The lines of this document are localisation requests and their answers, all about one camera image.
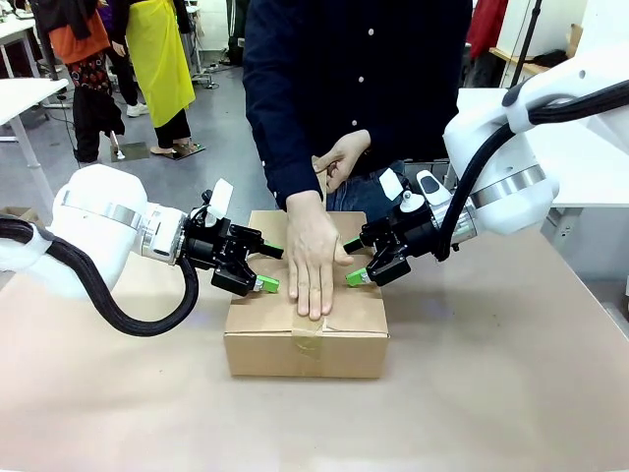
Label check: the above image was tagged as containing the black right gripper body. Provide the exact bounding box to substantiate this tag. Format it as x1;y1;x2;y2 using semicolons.
387;212;444;260

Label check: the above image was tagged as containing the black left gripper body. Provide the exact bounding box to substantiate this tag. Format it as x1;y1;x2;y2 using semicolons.
183;217;262;272

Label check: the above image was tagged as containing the brown cardboard box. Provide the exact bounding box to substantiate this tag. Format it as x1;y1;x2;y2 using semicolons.
223;209;390;380

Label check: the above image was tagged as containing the person's right forearm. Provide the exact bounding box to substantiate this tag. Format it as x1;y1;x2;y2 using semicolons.
253;107;323;210

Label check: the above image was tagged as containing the small cardboard box on floor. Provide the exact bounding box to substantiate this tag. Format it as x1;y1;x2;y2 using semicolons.
0;206;45;228

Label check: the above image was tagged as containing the person's right hand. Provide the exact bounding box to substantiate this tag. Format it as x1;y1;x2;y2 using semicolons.
285;190;355;322

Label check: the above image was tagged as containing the person's left hand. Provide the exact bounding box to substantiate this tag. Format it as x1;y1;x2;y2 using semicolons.
314;129;372;195

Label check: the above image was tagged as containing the dark floor platform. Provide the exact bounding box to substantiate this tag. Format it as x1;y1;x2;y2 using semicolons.
149;141;206;161

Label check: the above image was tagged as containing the person in dark shirt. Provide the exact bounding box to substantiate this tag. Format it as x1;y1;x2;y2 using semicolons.
243;0;476;222

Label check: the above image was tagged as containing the person in yellow apron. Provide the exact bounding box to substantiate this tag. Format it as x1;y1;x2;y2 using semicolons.
105;0;198;158

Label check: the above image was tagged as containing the person in orange top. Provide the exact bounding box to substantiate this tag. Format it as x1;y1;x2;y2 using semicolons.
36;0;127;164

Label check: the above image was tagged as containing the red garment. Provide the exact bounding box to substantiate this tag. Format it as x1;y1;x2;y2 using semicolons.
466;0;510;61

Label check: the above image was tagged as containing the black tripod stand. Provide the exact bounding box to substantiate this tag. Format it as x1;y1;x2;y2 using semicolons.
510;0;544;89

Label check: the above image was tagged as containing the white desk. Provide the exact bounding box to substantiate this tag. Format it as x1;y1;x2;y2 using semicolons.
0;17;38;80
0;77;71;210

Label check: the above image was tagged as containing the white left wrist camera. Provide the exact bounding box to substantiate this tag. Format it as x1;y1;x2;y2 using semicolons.
202;178;235;229

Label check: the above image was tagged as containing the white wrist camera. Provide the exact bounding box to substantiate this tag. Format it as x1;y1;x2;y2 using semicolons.
202;178;235;229
377;166;410;203

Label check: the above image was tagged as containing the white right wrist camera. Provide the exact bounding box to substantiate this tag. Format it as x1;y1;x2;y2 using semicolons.
377;166;410;203

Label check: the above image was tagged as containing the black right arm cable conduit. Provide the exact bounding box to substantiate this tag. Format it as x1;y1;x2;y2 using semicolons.
434;81;629;263

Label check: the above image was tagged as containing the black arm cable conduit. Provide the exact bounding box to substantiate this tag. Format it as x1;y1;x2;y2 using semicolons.
434;81;629;263
0;215;200;338

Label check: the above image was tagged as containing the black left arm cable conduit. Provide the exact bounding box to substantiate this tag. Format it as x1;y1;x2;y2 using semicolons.
0;215;200;338

